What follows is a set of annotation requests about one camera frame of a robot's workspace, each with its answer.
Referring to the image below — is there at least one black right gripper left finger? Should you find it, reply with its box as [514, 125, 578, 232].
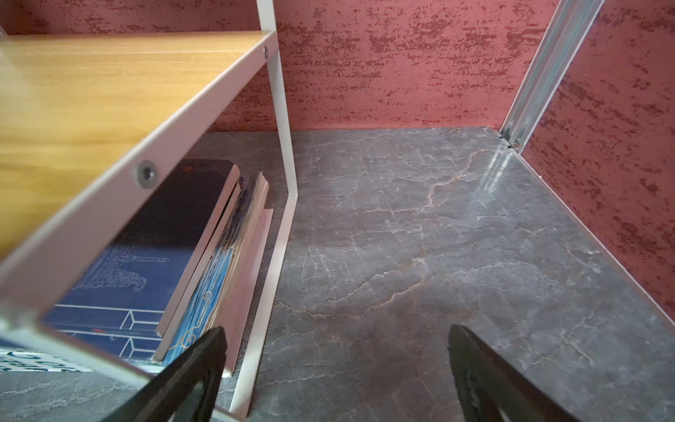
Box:
[104, 327, 227, 421]

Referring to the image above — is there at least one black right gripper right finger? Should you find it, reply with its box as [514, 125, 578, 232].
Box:
[448, 325, 577, 421]

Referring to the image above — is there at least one wooden white-framed bookshelf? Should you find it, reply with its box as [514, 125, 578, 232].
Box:
[1, 1, 298, 421]

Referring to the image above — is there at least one dark blue book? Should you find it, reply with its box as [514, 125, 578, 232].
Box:
[44, 159, 241, 360]

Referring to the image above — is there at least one white book with black lettering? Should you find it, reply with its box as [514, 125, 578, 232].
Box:
[1, 345, 92, 373]

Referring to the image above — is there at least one light blue patterned book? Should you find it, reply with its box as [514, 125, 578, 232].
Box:
[157, 172, 269, 365]

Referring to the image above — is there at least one right aluminium corner post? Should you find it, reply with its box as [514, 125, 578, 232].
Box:
[500, 0, 605, 153]

